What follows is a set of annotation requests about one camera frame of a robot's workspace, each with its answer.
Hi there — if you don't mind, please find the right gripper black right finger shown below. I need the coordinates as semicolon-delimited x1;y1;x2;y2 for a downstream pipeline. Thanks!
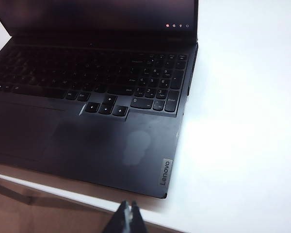
130;200;146;233

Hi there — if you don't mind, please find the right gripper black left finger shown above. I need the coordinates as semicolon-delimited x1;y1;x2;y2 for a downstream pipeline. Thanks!
102;200;130;233

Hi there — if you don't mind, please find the black Lenovo laptop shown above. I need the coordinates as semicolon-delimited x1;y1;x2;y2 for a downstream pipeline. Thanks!
0;0;200;200

